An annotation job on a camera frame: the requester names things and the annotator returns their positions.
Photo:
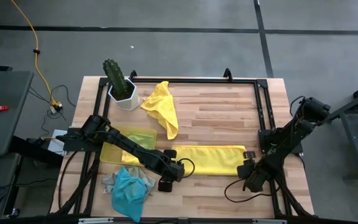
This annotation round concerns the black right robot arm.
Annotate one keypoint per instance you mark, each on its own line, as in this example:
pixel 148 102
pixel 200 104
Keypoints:
pixel 291 133

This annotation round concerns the grey side table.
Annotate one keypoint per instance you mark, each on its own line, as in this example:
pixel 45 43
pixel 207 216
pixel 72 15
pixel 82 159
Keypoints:
pixel 5 93

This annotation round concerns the grey microfiber towel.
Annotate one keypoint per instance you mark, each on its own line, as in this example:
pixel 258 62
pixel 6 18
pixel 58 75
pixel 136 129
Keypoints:
pixel 148 180

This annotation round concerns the yellow microfiber towel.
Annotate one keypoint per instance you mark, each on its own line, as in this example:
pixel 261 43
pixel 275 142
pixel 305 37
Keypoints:
pixel 129 158
pixel 210 160
pixel 162 105

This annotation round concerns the white box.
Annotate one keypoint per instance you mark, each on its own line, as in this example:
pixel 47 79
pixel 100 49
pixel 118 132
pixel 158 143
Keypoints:
pixel 54 141

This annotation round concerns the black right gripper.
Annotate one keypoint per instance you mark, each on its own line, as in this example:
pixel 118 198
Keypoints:
pixel 261 179

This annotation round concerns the white hexagonal plant pot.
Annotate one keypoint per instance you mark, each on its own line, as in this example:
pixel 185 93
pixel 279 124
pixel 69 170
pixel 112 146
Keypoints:
pixel 126 104

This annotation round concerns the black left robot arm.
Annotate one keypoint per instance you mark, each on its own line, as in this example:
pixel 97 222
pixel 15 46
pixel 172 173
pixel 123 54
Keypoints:
pixel 129 146

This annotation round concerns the silver frame bracket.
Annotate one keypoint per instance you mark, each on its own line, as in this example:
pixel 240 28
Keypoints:
pixel 95 221
pixel 269 221

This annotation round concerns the black aluminium table frame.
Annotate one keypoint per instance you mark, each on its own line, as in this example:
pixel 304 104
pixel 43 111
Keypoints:
pixel 182 80

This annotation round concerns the black low shelf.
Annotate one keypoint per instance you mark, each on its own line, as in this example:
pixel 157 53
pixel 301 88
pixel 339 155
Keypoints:
pixel 33 151

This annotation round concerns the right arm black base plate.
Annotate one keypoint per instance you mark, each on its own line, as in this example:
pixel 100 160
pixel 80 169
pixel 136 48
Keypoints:
pixel 264 137

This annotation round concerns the teal microfiber towel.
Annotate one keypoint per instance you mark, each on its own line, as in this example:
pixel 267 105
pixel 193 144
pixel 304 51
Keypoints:
pixel 129 193

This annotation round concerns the yellow translucent plastic tray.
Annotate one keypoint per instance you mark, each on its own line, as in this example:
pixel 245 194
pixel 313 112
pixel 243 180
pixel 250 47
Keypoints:
pixel 110 155

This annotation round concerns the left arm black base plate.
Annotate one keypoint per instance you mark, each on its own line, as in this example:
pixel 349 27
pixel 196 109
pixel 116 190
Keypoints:
pixel 73 143

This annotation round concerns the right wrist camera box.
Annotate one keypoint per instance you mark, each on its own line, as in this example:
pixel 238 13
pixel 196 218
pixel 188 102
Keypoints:
pixel 245 171

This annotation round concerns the green cactus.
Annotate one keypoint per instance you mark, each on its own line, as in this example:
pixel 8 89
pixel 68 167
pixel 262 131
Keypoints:
pixel 115 76

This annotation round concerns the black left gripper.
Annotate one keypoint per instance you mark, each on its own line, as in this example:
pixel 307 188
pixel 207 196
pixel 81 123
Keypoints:
pixel 174 171

